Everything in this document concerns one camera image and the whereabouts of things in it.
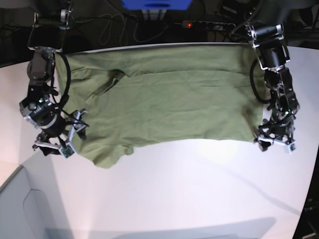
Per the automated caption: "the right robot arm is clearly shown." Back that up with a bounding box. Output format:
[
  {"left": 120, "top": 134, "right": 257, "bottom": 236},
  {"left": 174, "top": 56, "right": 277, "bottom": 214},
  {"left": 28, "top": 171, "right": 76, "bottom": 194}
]
[{"left": 19, "top": 0, "right": 88, "bottom": 158}]

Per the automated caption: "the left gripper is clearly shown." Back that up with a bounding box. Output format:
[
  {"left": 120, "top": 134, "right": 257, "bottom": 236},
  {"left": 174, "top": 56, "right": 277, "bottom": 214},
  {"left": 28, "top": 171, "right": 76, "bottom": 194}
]
[{"left": 254, "top": 116, "right": 296, "bottom": 152}]

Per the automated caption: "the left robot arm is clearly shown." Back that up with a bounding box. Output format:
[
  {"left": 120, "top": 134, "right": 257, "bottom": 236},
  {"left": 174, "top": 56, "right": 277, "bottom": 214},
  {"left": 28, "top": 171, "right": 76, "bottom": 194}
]
[{"left": 245, "top": 22, "right": 300, "bottom": 153}]

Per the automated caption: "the green T-shirt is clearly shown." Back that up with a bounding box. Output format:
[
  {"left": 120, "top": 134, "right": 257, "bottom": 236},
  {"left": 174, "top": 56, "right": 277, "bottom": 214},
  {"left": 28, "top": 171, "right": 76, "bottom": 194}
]
[{"left": 64, "top": 45, "right": 263, "bottom": 168}]

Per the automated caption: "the grey cable loop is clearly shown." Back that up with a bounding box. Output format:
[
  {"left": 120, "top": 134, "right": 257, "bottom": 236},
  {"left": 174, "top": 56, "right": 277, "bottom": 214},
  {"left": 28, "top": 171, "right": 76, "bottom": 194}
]
[{"left": 99, "top": 13, "right": 172, "bottom": 45}]

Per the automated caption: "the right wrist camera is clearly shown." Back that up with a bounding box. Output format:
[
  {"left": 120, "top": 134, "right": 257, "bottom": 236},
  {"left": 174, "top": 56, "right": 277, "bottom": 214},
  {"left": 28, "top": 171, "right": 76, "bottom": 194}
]
[{"left": 58, "top": 144, "right": 75, "bottom": 158}]

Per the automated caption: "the blue box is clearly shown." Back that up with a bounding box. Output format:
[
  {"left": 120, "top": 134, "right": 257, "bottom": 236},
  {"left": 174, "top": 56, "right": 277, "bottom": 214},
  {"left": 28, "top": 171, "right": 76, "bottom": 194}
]
[{"left": 122, "top": 0, "right": 192, "bottom": 10}]

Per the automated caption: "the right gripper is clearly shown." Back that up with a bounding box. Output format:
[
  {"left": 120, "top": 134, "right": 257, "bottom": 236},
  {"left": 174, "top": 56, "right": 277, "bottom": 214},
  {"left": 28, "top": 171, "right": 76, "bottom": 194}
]
[{"left": 19, "top": 99, "right": 89, "bottom": 156}]

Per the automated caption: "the white power strip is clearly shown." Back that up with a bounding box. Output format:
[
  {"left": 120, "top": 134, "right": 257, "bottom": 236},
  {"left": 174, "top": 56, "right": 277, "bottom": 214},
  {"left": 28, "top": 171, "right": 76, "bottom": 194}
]
[{"left": 182, "top": 20, "right": 236, "bottom": 31}]

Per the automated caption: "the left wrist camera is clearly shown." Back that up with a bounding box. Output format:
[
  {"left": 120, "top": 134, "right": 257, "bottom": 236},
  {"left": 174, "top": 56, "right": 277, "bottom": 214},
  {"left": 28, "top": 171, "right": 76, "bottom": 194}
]
[{"left": 285, "top": 141, "right": 297, "bottom": 154}]

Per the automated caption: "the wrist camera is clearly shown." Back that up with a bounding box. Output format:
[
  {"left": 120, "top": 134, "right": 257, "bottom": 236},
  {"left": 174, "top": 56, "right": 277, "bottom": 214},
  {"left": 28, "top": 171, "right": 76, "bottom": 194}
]
[
  {"left": 285, "top": 141, "right": 297, "bottom": 154},
  {"left": 58, "top": 144, "right": 75, "bottom": 158}
]

